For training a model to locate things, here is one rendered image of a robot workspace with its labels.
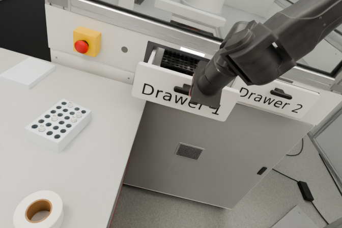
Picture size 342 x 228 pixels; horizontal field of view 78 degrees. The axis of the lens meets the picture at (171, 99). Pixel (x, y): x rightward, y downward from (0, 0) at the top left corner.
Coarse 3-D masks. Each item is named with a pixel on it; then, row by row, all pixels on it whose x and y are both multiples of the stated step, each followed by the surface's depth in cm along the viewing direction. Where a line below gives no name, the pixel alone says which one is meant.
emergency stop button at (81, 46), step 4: (80, 40) 62; (76, 44) 62; (80, 44) 62; (84, 44) 62; (76, 48) 63; (80, 48) 62; (84, 48) 62; (88, 48) 63; (80, 52) 63; (84, 52) 64
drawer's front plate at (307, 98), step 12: (240, 84) 71; (276, 84) 70; (288, 84) 70; (252, 96) 73; (264, 96) 73; (276, 96) 72; (300, 96) 71; (312, 96) 71; (276, 108) 75; (288, 108) 75
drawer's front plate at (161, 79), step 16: (144, 64) 55; (144, 80) 57; (160, 80) 57; (176, 80) 56; (144, 96) 60; (160, 96) 60; (224, 96) 58; (192, 112) 62; (208, 112) 62; (224, 112) 61
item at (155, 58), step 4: (156, 48) 72; (160, 48) 87; (152, 52) 69; (156, 52) 76; (160, 52) 84; (152, 56) 67; (156, 56) 80; (160, 56) 81; (152, 60) 65; (156, 60) 78; (160, 60) 79; (152, 64) 70; (156, 64) 76
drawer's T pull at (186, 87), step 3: (183, 84) 56; (186, 84) 56; (174, 87) 54; (177, 87) 54; (180, 87) 54; (183, 87) 55; (186, 87) 55; (189, 87) 56; (174, 90) 54; (177, 90) 54; (180, 90) 54; (183, 90) 54; (186, 90) 54; (189, 90) 54; (180, 93) 54; (183, 93) 54; (186, 93) 54
